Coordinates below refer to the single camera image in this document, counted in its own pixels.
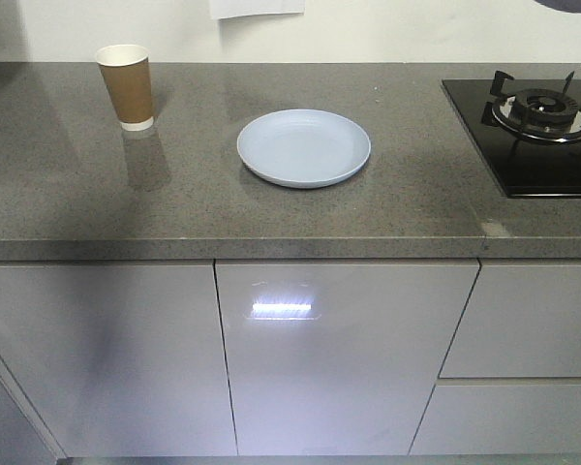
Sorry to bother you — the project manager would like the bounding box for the purple plastic bowl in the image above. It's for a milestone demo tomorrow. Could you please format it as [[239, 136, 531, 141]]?
[[536, 0, 581, 14]]

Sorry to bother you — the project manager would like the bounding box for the grey side cabinet door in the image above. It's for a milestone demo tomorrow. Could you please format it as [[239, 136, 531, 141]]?
[[0, 263, 236, 456]]

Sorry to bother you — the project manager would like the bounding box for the black glass gas hob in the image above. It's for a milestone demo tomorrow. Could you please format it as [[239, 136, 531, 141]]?
[[443, 77, 581, 199]]

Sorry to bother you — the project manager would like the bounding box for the light blue plastic plate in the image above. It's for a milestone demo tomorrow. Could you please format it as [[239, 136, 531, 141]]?
[[236, 108, 372, 189]]

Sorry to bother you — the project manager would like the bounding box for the grey middle cabinet door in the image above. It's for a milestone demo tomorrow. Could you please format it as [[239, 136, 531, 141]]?
[[215, 260, 479, 455]]

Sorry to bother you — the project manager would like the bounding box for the black gas burner grate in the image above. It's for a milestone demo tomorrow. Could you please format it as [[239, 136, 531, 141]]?
[[481, 71, 581, 144]]

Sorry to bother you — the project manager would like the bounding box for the white paper sheet on wall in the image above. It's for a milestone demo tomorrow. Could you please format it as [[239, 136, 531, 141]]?
[[208, 0, 306, 19]]

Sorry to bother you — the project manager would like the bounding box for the grey drawer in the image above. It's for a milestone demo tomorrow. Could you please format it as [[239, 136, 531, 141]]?
[[411, 380, 581, 455], [442, 260, 581, 378]]

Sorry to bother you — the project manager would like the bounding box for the brown paper cup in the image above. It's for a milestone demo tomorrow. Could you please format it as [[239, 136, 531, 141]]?
[[95, 44, 154, 132]]

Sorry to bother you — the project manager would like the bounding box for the grey lower drawer front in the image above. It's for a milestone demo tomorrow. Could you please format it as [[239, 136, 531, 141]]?
[[411, 380, 581, 455]]

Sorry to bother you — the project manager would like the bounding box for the grey upper drawer front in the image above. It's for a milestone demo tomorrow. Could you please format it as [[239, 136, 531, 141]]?
[[442, 260, 581, 378]]

